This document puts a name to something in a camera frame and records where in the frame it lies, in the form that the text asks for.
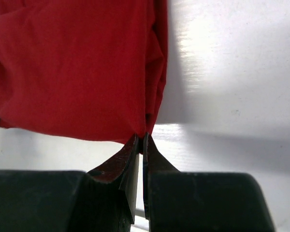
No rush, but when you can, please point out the dark red t shirt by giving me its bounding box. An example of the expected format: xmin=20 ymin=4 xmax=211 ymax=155
xmin=0 ymin=0 xmax=168 ymax=143

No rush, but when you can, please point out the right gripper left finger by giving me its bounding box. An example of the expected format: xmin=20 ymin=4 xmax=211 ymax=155
xmin=0 ymin=135 xmax=139 ymax=232

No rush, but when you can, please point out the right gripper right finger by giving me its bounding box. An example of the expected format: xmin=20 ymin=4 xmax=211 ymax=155
xmin=143 ymin=134 xmax=275 ymax=232

